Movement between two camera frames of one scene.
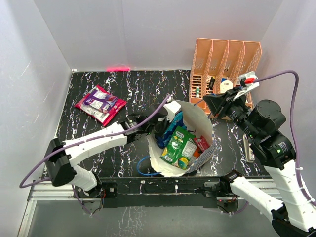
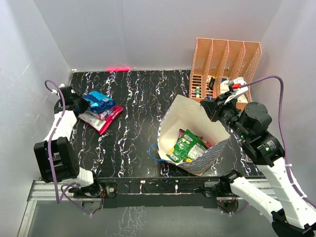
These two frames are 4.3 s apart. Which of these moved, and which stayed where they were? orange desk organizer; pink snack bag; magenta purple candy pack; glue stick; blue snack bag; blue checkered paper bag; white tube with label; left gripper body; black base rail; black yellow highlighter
Moved: pink snack bag; magenta purple candy pack; blue snack bag; left gripper body; blue checkered paper bag
Stayed: black base rail; white tube with label; black yellow highlighter; glue stick; orange desk organizer
